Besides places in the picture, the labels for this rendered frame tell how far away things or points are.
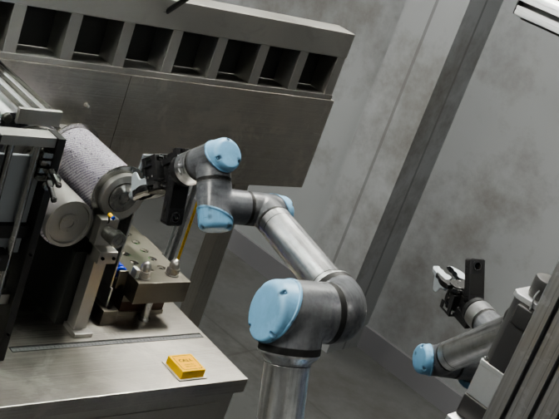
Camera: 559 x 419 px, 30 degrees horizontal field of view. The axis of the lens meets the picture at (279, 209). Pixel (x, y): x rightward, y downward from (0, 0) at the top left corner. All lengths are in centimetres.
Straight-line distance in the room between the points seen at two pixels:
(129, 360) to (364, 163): 241
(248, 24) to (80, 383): 111
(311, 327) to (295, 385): 11
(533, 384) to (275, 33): 145
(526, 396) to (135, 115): 138
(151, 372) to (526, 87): 254
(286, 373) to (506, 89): 291
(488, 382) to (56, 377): 95
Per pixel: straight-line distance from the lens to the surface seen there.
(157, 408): 255
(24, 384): 235
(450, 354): 249
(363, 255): 474
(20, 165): 219
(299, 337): 186
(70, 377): 241
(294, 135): 319
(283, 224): 216
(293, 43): 304
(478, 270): 270
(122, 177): 245
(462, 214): 473
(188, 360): 256
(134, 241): 282
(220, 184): 218
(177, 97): 287
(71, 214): 244
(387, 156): 465
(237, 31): 290
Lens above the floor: 217
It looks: 20 degrees down
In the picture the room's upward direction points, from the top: 20 degrees clockwise
